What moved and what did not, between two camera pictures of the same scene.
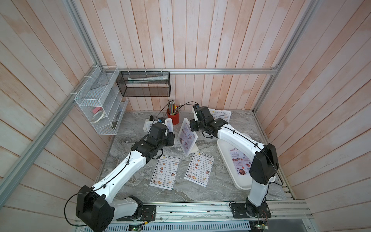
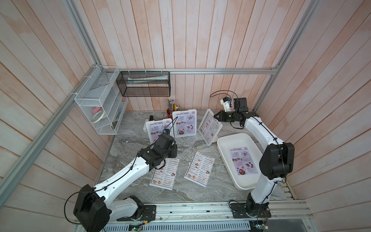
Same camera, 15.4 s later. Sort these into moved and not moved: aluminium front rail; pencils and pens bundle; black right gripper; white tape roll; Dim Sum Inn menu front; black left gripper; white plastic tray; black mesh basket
Moved: black right gripper; black left gripper
Not moved: pencils and pens bundle; aluminium front rail; white plastic tray; black mesh basket; Dim Sum Inn menu front; white tape roll
